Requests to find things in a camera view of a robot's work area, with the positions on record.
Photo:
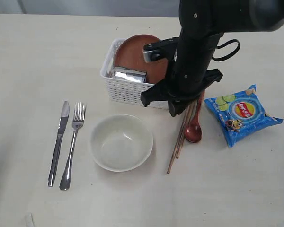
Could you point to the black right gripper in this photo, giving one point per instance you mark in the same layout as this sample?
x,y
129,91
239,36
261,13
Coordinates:
x,y
189,75

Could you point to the brown wooden spoon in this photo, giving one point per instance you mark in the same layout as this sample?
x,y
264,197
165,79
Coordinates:
x,y
193,132

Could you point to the shiny metal cup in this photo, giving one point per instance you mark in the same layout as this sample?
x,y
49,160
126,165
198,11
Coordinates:
x,y
129,74

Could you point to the white bowl dark inside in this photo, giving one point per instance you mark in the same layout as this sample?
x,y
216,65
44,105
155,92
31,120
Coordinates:
x,y
121,143

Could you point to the wooden chopstick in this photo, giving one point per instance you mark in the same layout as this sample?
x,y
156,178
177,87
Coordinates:
x,y
192,105
178,140

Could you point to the blue chips bag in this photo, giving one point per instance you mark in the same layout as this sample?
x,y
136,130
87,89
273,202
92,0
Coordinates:
x,y
240,114

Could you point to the silver metal fork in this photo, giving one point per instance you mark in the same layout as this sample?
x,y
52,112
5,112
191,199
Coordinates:
x,y
77,123

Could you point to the silver table knife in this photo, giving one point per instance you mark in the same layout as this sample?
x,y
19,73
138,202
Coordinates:
x,y
61,129

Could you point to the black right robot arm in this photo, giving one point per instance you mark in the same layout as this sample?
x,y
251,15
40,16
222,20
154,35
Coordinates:
x,y
203,23

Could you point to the white perforated plastic basket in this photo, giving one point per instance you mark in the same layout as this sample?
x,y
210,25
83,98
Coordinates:
x,y
121,90

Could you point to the brown wooden plate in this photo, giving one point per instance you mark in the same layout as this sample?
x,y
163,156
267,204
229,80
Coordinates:
x,y
130,55

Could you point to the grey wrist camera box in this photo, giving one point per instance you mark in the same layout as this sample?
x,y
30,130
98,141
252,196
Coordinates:
x,y
159,50

